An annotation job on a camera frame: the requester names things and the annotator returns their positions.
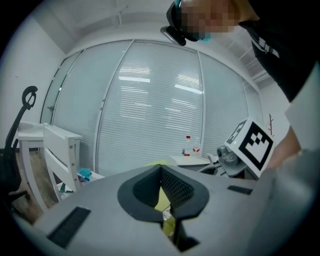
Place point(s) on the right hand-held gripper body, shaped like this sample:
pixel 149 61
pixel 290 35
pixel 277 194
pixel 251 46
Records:
pixel 255 147

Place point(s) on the clear plastic bottle red label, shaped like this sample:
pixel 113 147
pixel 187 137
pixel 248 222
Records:
pixel 197 147
pixel 187 147

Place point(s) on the brown wall coat rack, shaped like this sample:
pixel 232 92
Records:
pixel 271 125

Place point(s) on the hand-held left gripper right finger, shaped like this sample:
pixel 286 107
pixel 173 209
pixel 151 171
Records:
pixel 225 212

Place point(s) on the person's black clothing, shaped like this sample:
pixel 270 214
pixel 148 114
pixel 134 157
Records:
pixel 287 37

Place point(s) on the person's right forearm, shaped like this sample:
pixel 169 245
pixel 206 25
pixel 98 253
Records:
pixel 285 150

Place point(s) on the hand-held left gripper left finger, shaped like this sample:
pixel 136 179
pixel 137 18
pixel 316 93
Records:
pixel 100 212

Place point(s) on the white side desk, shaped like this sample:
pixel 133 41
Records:
pixel 60 150

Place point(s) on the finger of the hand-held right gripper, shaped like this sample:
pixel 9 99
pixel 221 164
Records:
pixel 212 170

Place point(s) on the teal fabric item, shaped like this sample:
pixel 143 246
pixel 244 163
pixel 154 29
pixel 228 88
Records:
pixel 84 173

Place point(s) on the black office chair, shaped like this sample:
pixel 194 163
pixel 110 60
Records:
pixel 8 160

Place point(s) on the person's head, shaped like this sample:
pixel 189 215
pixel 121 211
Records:
pixel 212 15

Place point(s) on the black head-mounted camera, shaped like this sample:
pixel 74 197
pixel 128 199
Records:
pixel 177 35

